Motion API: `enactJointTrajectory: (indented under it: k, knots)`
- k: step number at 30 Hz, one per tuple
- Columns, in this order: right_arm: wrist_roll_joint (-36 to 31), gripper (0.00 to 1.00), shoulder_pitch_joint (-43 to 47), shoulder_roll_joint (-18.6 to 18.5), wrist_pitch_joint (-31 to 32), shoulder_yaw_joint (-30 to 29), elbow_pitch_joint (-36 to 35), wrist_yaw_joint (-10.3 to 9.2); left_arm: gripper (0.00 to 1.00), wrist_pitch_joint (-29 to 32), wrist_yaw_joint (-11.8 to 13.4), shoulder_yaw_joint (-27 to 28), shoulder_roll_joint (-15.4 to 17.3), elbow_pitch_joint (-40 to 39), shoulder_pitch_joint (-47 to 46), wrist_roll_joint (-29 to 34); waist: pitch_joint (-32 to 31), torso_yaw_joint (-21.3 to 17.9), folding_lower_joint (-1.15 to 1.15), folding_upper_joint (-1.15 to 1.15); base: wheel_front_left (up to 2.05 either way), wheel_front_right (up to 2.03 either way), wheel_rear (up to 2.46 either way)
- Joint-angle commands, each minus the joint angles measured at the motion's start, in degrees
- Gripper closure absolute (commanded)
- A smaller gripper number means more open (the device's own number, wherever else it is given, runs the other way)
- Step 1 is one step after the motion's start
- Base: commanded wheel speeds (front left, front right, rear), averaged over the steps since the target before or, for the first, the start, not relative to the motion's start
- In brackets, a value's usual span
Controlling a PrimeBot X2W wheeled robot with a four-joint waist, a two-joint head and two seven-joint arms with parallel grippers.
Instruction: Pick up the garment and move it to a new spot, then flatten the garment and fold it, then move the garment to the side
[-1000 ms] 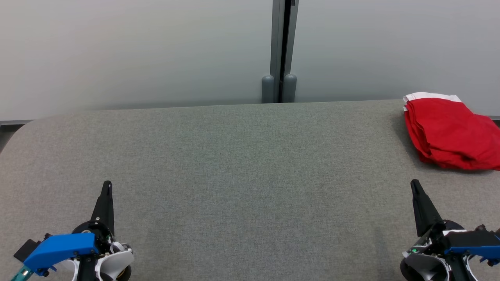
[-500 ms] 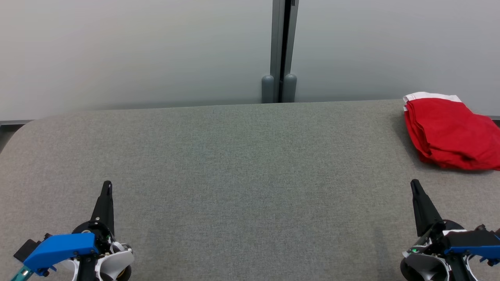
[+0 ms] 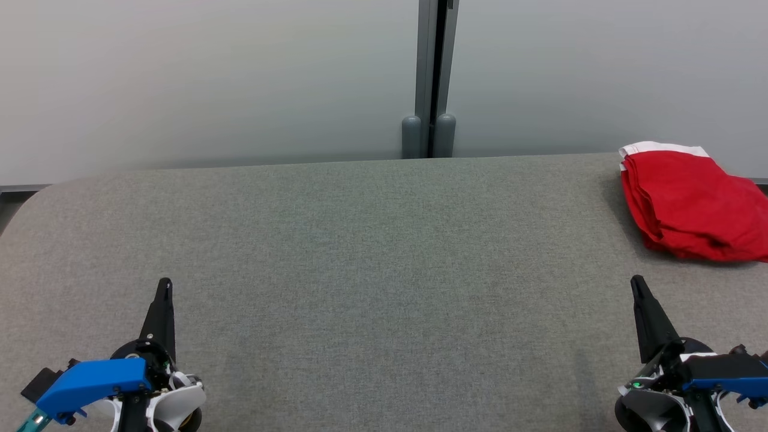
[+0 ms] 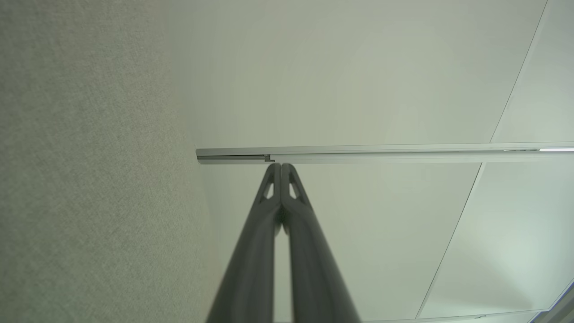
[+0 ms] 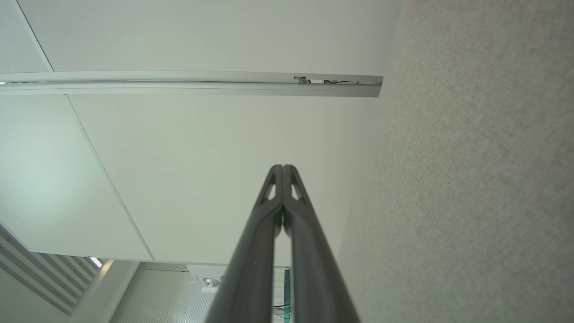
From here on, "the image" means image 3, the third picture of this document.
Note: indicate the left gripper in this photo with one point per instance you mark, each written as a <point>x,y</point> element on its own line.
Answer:
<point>159,372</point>

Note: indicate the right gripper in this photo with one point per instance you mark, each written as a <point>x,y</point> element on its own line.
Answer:
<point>654,390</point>

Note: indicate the red Bulls 23 jersey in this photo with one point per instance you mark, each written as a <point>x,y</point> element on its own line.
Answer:
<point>690,252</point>

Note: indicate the red shorts white trim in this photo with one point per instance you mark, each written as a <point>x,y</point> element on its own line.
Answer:
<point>690,192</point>

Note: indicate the left blue camera mount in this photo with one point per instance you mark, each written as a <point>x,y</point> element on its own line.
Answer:
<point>96,381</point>

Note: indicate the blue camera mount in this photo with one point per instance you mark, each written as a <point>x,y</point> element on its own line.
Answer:
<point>96,381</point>
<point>732,381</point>

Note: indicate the right blue camera mount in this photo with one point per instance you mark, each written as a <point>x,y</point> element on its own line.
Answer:
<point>732,381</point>

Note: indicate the grey cylindrical post cap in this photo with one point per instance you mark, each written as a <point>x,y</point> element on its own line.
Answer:
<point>411,138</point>
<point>445,137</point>

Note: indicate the grey metal partition post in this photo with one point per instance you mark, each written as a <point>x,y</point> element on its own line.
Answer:
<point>425,54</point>

